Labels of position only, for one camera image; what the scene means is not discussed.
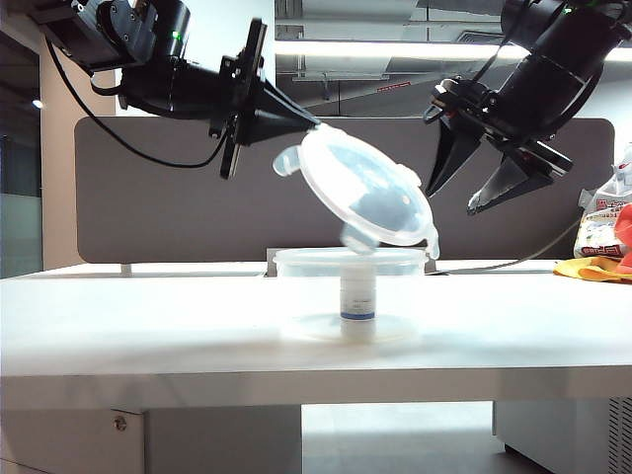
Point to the white vented cabinet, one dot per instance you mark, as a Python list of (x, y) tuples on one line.
[(553, 429)]

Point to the grey fabric desk divider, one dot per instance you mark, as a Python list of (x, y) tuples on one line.
[(148, 207)]

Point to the yellow orange cloth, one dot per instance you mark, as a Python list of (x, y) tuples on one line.
[(587, 272)]

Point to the white drawer cabinet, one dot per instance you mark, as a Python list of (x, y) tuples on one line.
[(222, 439)]

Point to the red cloth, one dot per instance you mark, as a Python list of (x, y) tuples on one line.
[(626, 232)]

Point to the round metal cabinet lock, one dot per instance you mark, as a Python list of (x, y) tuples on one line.
[(120, 423)]

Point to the clear plastic snap lid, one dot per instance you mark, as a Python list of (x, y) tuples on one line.
[(365, 187)]

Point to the white divider bracket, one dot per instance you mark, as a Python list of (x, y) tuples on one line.
[(127, 269)]

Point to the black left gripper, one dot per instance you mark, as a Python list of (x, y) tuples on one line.
[(242, 89)]

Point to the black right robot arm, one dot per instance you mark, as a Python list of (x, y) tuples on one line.
[(558, 74)]

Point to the small white medicine bottle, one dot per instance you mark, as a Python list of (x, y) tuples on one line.
[(358, 301)]

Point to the printed plastic snack bag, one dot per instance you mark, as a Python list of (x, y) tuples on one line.
[(600, 222)]

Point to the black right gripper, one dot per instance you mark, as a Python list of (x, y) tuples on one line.
[(474, 108)]

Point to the small round lamp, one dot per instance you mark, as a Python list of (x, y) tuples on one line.
[(37, 103)]

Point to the round clear plastic box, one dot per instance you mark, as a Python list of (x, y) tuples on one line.
[(405, 286)]

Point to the long white ceiling light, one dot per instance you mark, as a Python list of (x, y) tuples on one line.
[(370, 51)]

